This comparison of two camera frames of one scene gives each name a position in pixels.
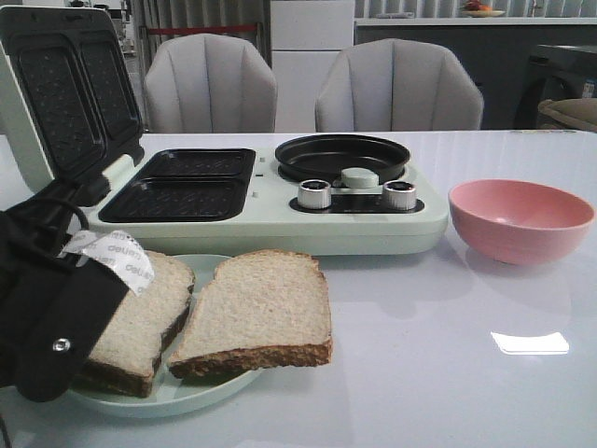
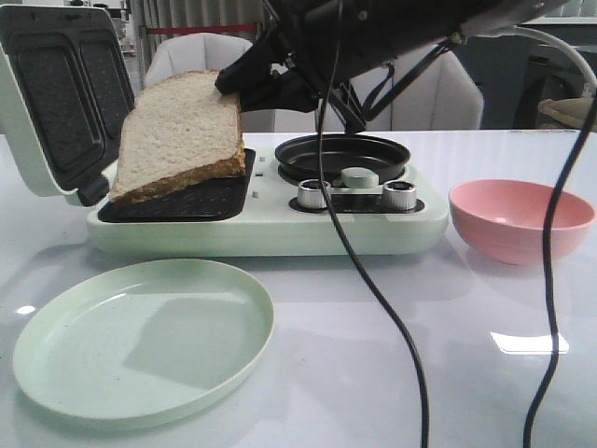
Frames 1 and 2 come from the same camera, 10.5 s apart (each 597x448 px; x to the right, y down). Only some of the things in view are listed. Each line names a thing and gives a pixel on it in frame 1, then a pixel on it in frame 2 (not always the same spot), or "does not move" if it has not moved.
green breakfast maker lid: (69, 106) does not move
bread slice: (263, 309) -> (181, 126)
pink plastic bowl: (519, 222) does not move
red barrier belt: (155, 31) does not move
